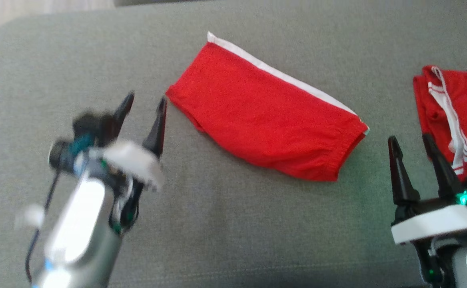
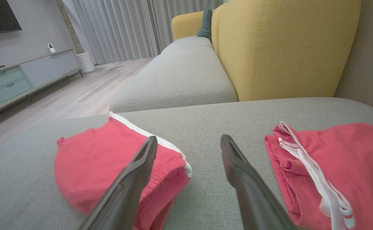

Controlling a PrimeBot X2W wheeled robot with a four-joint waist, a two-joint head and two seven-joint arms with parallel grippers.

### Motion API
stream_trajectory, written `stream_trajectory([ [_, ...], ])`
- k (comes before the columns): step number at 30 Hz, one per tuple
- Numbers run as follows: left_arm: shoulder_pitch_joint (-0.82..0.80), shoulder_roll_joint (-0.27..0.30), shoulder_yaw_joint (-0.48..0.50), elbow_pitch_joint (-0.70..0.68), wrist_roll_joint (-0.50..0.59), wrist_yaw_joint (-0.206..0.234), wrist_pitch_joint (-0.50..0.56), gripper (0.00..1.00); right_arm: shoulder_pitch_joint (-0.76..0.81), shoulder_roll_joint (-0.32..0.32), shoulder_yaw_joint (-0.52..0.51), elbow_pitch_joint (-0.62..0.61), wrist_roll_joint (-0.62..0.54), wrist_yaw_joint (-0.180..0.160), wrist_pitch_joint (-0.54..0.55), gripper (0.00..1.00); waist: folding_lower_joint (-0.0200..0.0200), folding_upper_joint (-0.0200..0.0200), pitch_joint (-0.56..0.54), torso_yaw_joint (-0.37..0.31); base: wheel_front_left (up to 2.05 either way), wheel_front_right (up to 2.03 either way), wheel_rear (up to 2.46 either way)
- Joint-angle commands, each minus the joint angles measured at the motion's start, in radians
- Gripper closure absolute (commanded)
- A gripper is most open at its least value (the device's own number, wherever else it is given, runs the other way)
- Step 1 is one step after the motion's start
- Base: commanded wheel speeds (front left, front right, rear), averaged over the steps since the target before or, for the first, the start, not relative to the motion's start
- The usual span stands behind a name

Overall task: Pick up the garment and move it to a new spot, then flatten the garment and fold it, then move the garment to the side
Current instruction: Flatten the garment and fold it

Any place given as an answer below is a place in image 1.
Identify large grey sofa seat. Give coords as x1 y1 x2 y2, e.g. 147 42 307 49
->
0 0 467 288

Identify teal camera connector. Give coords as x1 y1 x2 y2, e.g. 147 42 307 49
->
68 134 96 157

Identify red shorts with white trim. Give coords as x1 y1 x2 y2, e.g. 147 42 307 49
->
165 31 371 183

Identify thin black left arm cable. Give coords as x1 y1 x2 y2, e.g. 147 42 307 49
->
24 172 60 283

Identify white cable label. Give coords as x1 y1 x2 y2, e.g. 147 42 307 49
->
15 203 45 229

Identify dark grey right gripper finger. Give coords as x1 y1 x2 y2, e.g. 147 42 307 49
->
388 136 421 207
423 134 462 199

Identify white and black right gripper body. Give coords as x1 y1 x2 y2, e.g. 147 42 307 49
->
390 198 467 246

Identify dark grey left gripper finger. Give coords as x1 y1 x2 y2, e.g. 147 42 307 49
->
142 96 168 159
98 92 135 147

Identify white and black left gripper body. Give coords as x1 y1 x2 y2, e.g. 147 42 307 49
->
89 140 166 191

